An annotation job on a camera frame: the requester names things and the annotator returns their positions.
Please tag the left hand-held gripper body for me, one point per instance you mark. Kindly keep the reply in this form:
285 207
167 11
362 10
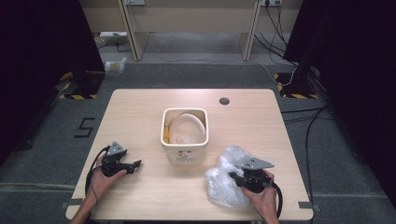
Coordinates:
112 165

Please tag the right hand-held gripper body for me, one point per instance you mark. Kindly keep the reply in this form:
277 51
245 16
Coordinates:
257 179

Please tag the white square trash bin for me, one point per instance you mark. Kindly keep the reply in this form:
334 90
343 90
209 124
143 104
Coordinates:
184 154

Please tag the stack of paper plates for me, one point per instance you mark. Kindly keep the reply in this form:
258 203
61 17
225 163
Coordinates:
188 129

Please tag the person's left hand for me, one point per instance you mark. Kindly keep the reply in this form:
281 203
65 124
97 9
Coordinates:
102 183

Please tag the person's right hand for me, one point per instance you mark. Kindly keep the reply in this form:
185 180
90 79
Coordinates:
264 202

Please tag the yellow wrapper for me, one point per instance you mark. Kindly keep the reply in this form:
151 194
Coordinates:
166 134

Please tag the grey tape strip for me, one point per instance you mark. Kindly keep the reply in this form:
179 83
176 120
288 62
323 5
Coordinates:
72 202
305 204

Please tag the black stand base striped tape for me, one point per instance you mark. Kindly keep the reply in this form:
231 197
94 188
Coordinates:
82 85
295 87

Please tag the small clear plastic bag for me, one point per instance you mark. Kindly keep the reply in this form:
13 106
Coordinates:
115 66

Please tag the black curtain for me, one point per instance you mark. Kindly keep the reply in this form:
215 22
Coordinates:
37 68
358 77

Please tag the white power strip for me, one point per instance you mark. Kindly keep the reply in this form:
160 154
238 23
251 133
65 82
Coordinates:
112 34

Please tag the white wall socket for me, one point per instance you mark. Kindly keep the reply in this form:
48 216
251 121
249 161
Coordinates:
271 2

